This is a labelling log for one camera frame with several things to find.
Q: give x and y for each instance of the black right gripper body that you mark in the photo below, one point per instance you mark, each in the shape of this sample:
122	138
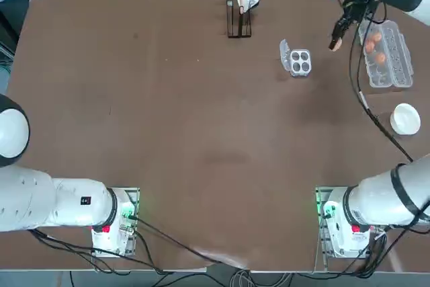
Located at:
354	8

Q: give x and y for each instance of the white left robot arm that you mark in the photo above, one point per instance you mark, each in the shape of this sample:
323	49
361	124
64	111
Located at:
27	199

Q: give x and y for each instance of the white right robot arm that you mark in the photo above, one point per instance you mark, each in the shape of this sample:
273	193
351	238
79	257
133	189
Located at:
376	199

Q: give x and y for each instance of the small four-slot egg tray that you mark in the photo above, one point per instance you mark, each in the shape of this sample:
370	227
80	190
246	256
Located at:
300	60

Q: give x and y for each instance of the transparent twelve-slot egg tray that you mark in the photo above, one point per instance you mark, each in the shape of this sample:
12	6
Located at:
399	58

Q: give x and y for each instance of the white paper bowl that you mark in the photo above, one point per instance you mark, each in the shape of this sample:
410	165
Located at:
405	119

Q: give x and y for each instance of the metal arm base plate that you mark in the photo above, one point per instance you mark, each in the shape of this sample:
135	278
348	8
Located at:
132	193
322	199

